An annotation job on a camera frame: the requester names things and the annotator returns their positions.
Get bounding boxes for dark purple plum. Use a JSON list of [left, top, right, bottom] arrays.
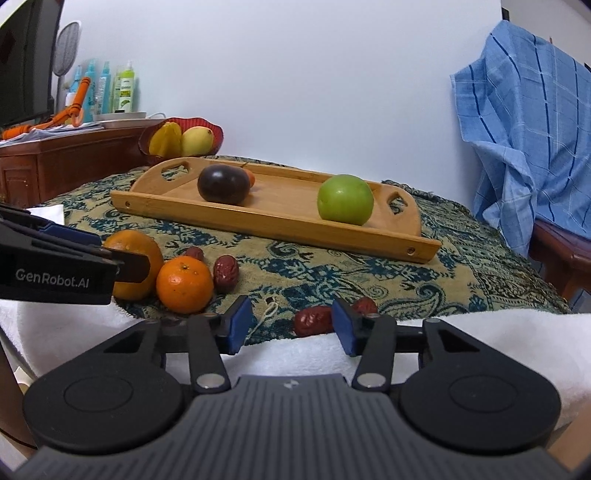
[[197, 164, 250, 205]]

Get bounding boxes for green apple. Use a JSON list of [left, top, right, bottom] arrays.
[[317, 174, 374, 226]]

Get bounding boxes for metal tray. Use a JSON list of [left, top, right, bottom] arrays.
[[93, 112, 165, 129]]

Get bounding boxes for large orange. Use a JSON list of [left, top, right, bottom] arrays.
[[103, 230, 163, 301]]

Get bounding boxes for black monitor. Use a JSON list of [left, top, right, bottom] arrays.
[[1, 0, 63, 127]]

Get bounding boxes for mandarin orange middle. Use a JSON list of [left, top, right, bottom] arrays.
[[155, 256, 214, 314]]

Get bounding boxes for mandarin with stem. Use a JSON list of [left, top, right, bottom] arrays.
[[240, 162, 256, 188]]

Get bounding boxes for green spray bottle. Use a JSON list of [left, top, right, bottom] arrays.
[[115, 61, 135, 113]]

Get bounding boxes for yellow mango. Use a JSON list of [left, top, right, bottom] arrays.
[[181, 126, 214, 156]]

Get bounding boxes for patterned teal beige tablecloth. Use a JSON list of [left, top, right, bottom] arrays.
[[48, 167, 571, 343]]

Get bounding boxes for blue checked cloth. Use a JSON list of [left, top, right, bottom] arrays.
[[451, 21, 590, 256]]

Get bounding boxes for teal spray bottle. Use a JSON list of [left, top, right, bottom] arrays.
[[96, 61, 111, 115], [82, 59, 96, 123]]

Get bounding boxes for electric fly swatter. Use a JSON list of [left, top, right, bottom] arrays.
[[52, 20, 82, 113]]

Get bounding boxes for dark wooden cabinet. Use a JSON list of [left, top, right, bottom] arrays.
[[1, 126, 146, 208]]

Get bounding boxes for wooden chair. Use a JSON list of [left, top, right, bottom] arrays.
[[529, 220, 591, 301]]

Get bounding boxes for white towel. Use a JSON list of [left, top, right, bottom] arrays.
[[13, 300, 590, 422]]

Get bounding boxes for papers on cabinet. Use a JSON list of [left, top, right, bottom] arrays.
[[0, 122, 104, 148]]

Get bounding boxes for red jujube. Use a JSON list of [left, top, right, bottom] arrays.
[[183, 246, 204, 261], [352, 297, 378, 315], [212, 255, 239, 294], [294, 306, 334, 337]]

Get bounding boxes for wooden serving tray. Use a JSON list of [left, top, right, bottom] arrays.
[[110, 157, 442, 263]]

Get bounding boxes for red fruit bowl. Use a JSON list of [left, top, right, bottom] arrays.
[[138, 117, 223, 165]]

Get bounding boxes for yellow starfruit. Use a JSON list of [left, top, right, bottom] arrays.
[[148, 122, 182, 159]]

